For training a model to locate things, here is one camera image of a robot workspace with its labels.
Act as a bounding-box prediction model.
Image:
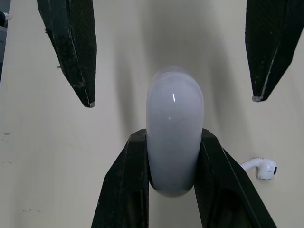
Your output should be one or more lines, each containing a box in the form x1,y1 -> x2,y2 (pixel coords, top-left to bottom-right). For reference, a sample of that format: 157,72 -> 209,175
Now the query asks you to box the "white earbud case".
146,65 -> 204,199

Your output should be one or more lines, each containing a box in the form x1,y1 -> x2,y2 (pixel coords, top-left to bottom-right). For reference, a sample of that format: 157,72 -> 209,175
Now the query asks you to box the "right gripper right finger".
193,129 -> 278,228

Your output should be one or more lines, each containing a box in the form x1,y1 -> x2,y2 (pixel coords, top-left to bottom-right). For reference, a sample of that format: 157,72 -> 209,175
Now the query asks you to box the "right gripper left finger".
91,128 -> 150,228

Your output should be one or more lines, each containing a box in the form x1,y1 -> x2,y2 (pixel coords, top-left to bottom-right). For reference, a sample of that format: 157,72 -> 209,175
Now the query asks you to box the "white earbud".
241,157 -> 278,180

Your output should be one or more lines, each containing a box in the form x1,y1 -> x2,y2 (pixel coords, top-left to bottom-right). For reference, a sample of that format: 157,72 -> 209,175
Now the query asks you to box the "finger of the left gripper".
244,0 -> 304,103
37,0 -> 97,109

